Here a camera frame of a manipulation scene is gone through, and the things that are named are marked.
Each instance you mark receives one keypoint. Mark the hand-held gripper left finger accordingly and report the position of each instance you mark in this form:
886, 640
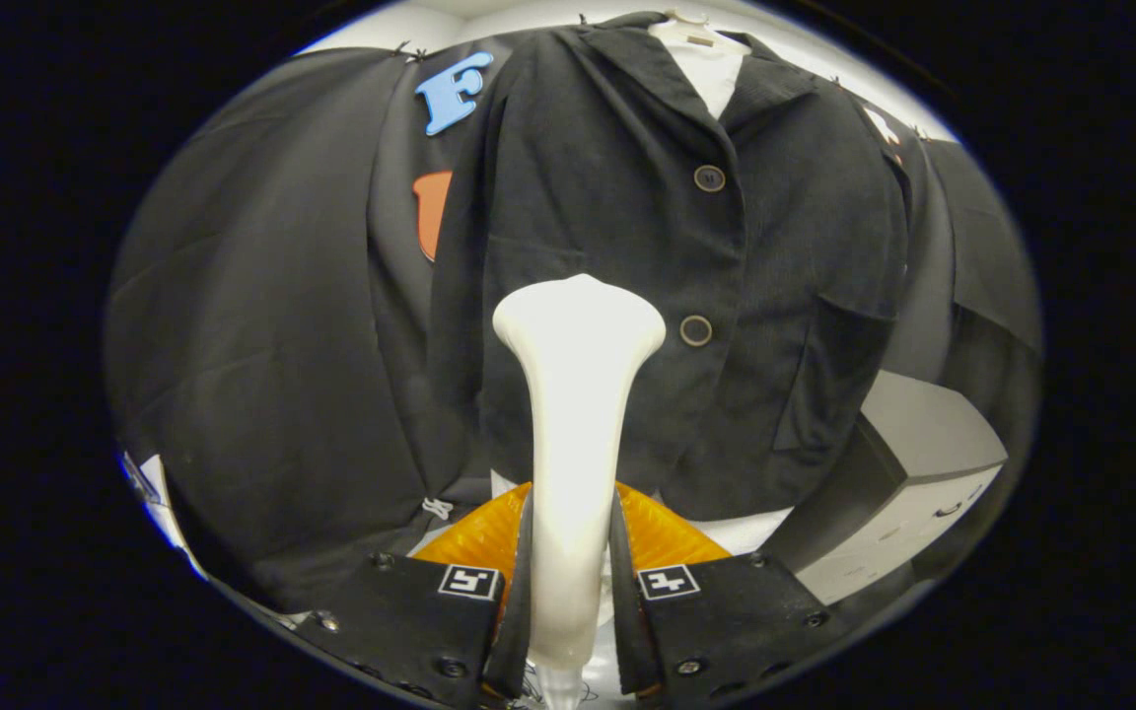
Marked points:
517, 641

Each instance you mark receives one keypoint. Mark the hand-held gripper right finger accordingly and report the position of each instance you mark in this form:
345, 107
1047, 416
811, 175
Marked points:
629, 641

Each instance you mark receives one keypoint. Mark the white garment steamer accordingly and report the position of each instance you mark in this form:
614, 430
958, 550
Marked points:
578, 424

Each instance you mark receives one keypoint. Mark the black jacket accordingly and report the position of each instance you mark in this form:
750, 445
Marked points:
607, 197

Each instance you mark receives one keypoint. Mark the grey cabinet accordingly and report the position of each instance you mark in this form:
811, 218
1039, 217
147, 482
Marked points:
923, 434

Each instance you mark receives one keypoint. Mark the black backdrop cloth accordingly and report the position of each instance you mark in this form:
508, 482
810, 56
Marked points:
252, 345

